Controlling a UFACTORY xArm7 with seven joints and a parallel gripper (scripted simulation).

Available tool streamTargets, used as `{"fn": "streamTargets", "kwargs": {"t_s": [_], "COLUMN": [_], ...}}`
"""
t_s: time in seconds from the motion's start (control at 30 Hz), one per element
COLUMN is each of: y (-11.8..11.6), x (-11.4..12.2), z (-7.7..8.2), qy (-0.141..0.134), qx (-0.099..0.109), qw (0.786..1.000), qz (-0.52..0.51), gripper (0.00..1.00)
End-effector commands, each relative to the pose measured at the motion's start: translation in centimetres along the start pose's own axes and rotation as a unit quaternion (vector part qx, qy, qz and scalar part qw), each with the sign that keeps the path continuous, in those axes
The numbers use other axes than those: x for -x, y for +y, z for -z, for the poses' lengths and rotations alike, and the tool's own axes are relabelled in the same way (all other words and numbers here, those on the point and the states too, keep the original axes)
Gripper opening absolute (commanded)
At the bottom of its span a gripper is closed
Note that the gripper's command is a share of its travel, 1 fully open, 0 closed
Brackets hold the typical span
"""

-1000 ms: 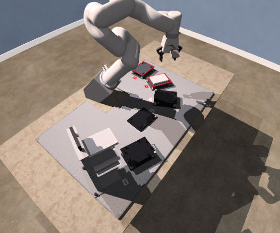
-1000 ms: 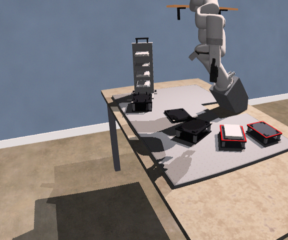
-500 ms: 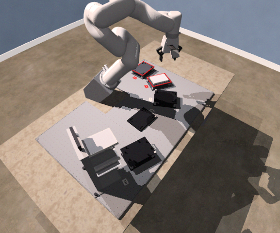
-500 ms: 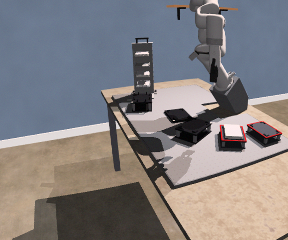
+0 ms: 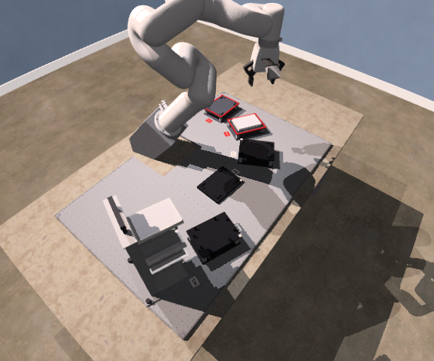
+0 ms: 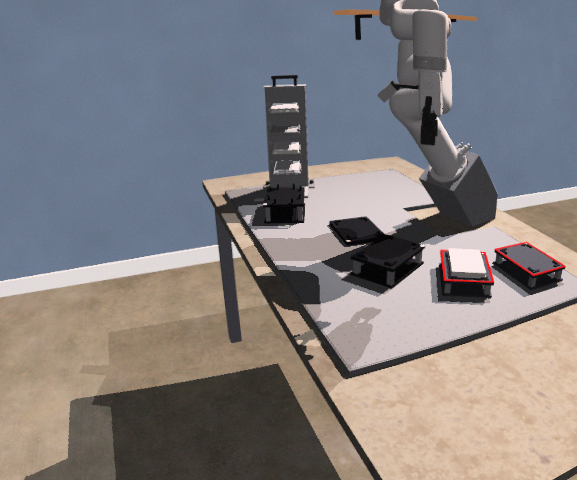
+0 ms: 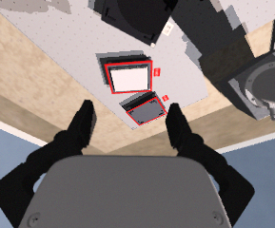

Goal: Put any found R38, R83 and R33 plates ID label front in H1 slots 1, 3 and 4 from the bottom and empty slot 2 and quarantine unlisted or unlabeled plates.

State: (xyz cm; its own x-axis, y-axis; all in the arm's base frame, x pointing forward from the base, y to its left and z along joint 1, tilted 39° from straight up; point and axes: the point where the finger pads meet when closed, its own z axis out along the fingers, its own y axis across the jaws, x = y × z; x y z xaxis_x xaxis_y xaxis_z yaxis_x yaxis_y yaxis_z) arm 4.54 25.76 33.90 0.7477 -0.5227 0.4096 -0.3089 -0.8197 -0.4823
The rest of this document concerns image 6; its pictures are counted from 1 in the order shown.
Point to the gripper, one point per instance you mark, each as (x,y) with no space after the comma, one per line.
(430,94)

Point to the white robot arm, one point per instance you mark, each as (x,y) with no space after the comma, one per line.
(430,32)

